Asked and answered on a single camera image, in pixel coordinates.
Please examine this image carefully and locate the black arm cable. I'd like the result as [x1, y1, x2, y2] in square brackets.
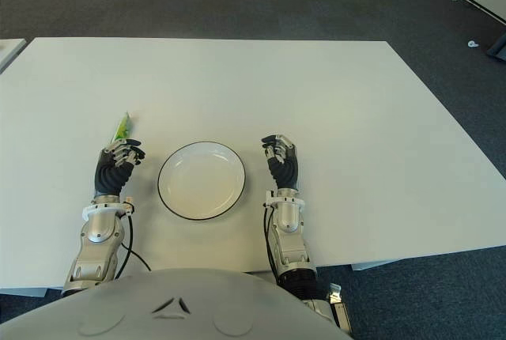
[264, 206, 279, 282]
[117, 197, 153, 278]

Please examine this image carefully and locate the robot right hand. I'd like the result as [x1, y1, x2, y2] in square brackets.
[259, 133, 300, 191]

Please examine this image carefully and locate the white side table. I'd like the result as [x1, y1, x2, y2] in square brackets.
[0, 38, 28, 74]

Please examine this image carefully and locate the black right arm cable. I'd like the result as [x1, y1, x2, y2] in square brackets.
[264, 206, 279, 282]

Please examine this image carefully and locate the green toothpaste tube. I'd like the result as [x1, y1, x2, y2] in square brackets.
[108, 110, 134, 145]

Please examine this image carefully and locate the white table frame bar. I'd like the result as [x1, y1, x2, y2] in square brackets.
[350, 257, 416, 272]

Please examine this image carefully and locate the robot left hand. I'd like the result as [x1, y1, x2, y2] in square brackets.
[93, 138, 146, 198]

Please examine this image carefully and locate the white plate with black rim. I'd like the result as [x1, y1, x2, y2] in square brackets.
[157, 141, 250, 222]

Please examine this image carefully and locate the grey robot torso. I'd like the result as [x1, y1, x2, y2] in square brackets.
[0, 268, 353, 340]

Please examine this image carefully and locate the dark grey floor object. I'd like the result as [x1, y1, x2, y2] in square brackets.
[485, 33, 506, 62]

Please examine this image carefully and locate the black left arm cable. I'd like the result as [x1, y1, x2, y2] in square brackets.
[117, 197, 153, 278]

